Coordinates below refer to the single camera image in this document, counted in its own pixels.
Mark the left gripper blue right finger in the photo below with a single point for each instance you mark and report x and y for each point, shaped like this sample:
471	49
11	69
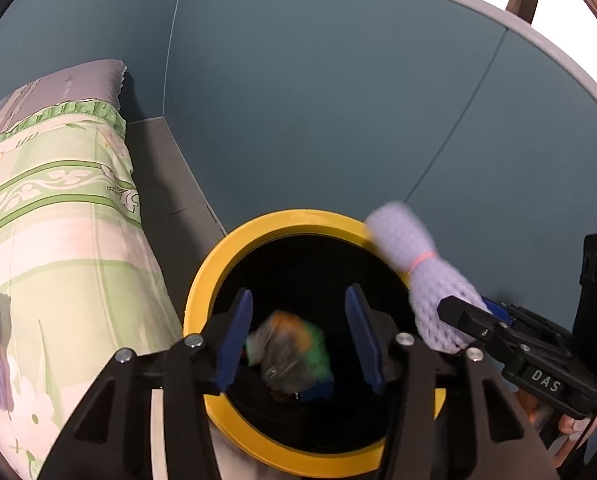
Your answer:
367	344

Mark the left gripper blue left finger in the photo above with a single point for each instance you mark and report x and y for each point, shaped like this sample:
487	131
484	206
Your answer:
234	331

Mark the green orange snack wrapper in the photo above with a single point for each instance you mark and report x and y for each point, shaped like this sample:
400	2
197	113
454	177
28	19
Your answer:
290	353

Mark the yellow rimmed trash bin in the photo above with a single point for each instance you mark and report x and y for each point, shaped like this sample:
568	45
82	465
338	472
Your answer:
243	451

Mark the person right hand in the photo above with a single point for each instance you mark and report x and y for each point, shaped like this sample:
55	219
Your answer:
571	433

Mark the green floral quilt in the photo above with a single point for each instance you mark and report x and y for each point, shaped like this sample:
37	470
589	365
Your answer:
79	270

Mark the grey striped bed mattress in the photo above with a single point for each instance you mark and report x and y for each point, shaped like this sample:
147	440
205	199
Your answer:
97	80

